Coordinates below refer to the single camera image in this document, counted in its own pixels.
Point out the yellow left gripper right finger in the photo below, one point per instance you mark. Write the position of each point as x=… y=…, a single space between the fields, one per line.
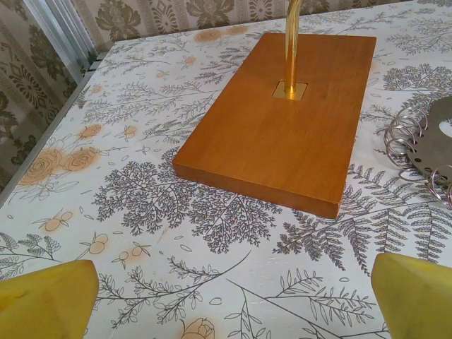
x=416 y=300

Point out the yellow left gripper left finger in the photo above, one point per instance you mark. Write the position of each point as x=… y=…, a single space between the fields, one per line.
x=42 y=303

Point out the metal keyring plate with rings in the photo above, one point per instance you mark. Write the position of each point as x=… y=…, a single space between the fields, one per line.
x=438 y=148

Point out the aluminium table side rail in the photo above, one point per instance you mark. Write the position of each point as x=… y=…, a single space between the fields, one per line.
x=75 y=94

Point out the aluminium frame post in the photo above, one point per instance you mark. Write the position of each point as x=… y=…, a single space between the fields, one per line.
x=60 y=31

